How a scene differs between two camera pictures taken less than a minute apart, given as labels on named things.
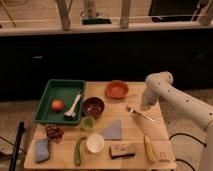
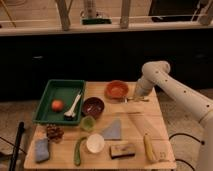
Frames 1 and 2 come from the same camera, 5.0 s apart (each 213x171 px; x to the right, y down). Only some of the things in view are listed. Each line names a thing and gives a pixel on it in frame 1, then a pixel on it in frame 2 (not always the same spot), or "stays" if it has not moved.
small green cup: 88,122 stays
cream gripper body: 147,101 -> 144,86
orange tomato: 57,105 stays
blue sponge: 42,149 stays
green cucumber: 77,151 stays
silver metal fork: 131,110 -> 138,99
